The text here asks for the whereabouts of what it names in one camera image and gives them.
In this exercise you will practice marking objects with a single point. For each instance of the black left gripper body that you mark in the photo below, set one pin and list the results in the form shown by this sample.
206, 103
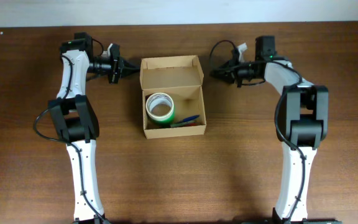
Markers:
114, 64

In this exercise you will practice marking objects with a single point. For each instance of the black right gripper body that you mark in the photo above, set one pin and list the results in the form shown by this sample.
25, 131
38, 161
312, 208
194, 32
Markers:
234, 68

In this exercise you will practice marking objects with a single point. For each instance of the brown cardboard box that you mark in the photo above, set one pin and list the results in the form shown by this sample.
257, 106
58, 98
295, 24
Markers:
181, 77

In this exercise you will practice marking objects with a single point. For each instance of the white masking tape roll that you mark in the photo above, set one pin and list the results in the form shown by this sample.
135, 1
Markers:
159, 104

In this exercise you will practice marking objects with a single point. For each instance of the blue ballpoint pen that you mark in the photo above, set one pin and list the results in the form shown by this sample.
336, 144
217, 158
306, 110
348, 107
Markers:
190, 118

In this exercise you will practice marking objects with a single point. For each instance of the green tape roll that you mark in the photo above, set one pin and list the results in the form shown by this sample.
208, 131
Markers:
163, 120

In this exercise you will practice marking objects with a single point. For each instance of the black white marker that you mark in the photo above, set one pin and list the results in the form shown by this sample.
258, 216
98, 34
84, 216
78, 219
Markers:
180, 124

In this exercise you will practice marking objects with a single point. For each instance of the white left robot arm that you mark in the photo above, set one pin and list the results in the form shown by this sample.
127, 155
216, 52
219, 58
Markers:
76, 123

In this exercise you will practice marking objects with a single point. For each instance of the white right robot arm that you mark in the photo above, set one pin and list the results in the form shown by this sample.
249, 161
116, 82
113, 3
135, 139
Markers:
300, 119

